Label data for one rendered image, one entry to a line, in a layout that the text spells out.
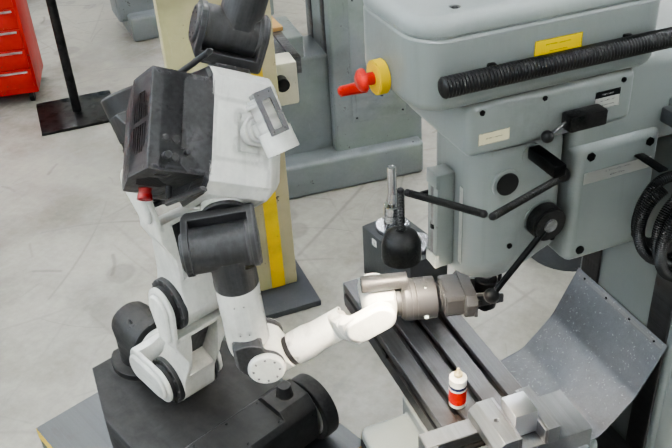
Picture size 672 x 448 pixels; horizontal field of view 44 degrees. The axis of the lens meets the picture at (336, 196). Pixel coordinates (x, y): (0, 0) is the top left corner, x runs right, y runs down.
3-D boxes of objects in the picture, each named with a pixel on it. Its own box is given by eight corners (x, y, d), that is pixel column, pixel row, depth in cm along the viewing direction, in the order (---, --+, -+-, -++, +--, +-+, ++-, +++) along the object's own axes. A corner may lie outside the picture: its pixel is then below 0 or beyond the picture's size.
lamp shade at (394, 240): (374, 261, 148) (373, 233, 144) (393, 241, 153) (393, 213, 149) (409, 273, 144) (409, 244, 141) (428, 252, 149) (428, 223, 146)
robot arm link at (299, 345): (346, 351, 170) (269, 393, 174) (341, 319, 179) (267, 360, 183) (319, 318, 165) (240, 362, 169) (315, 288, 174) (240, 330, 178)
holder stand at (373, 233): (410, 323, 214) (409, 261, 204) (363, 281, 230) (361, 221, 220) (447, 306, 219) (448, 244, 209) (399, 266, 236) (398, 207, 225)
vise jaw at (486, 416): (496, 460, 166) (496, 446, 164) (467, 417, 176) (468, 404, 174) (522, 451, 168) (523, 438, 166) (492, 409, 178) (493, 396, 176)
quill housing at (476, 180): (473, 300, 157) (480, 153, 141) (424, 244, 174) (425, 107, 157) (558, 273, 163) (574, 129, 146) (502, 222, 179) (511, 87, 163)
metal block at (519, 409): (514, 438, 170) (516, 417, 167) (499, 417, 175) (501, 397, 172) (536, 430, 171) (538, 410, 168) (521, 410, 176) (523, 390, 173)
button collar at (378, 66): (380, 101, 137) (380, 67, 134) (366, 87, 142) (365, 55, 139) (391, 98, 138) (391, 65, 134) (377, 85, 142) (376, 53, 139)
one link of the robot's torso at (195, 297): (152, 321, 216) (108, 161, 194) (207, 290, 226) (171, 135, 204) (183, 343, 205) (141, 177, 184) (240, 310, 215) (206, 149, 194)
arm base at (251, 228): (190, 288, 163) (179, 266, 153) (184, 231, 169) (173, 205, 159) (265, 275, 164) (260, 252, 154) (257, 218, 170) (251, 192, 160)
